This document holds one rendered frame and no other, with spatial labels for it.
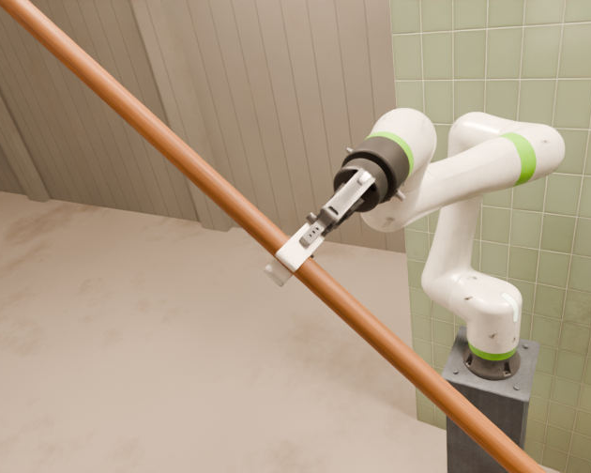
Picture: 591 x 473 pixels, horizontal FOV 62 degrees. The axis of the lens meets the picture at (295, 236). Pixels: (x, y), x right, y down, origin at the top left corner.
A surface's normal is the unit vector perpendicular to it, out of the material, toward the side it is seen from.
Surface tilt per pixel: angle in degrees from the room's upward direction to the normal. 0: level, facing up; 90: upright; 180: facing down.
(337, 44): 90
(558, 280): 90
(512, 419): 90
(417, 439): 0
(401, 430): 0
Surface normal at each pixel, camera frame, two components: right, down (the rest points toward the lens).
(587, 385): -0.52, 0.52
